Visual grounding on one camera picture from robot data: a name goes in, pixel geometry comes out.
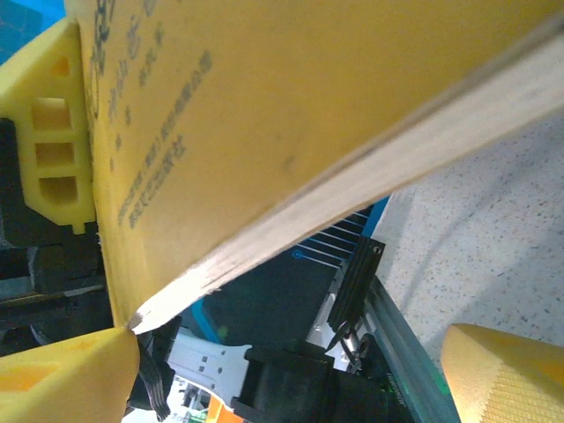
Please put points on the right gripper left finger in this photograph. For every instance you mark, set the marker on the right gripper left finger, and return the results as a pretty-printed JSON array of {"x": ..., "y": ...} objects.
[{"x": 61, "y": 383}]

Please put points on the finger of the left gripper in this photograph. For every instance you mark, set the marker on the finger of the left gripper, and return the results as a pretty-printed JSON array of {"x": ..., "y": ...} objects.
[{"x": 17, "y": 92}]

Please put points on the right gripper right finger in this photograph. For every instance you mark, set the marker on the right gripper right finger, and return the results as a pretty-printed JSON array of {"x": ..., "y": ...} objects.
[{"x": 506, "y": 379}]

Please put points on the yellow book boy bending over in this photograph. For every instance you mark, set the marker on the yellow book boy bending over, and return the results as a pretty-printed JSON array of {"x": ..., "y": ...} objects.
[{"x": 264, "y": 110}]

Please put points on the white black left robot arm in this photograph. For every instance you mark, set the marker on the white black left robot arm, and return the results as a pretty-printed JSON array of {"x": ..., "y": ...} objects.
[{"x": 211, "y": 361}]

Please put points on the black ribbed bracket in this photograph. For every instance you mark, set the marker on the black ribbed bracket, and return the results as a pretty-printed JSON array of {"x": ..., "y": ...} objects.
[{"x": 357, "y": 282}]

